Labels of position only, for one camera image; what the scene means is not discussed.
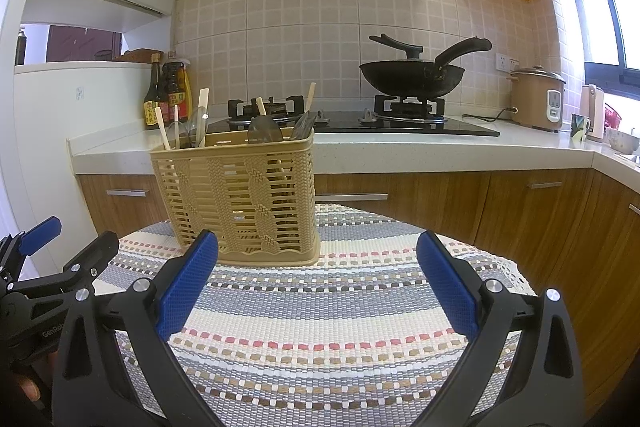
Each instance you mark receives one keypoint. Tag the pale pink kettle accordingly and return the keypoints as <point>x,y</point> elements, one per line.
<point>594,117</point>

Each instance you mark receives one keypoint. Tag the grey stove knob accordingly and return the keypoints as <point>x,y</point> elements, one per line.
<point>368,115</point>
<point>323,116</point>

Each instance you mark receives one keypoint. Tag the beige rice cooker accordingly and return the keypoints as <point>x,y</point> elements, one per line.
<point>535,102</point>

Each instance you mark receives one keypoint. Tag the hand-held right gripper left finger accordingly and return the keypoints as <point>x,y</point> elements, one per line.
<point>187,287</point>

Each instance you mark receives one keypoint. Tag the person's left hand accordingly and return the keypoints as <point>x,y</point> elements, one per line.
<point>31,391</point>

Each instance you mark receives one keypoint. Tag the black burner pan support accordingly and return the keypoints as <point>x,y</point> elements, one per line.
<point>410,107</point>
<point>270,109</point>

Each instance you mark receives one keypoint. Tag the white wall socket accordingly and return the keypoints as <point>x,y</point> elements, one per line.
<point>506,62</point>

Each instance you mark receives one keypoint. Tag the white bowl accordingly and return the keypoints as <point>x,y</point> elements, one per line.
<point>621,139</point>

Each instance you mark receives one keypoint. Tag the red label sauce bottle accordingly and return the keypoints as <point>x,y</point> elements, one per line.
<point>176,97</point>

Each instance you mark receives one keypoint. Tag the beige plastic utensil basket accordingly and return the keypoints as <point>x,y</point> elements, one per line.
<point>240,202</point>

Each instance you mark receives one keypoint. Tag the dark red door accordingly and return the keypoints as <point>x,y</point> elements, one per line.
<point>75,44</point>

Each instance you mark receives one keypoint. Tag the yellow bottle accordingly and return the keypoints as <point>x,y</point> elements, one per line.
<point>188,92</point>

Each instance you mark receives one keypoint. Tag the black wok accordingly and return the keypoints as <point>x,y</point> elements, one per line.
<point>410,79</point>

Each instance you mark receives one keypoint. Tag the patterned mug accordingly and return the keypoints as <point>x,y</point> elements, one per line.
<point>580,127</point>

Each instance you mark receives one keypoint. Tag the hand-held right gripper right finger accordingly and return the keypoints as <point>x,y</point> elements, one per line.
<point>445,282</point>

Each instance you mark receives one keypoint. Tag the dark soy sauce bottle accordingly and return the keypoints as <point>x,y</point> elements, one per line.
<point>155,107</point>

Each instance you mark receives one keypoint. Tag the striped woven table mat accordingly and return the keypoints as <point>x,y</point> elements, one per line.
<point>325,307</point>

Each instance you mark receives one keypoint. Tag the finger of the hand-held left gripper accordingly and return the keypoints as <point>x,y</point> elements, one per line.
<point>95,254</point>
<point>42,229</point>

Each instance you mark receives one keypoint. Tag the black glass gas stove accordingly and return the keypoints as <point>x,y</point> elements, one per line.
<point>450,127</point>

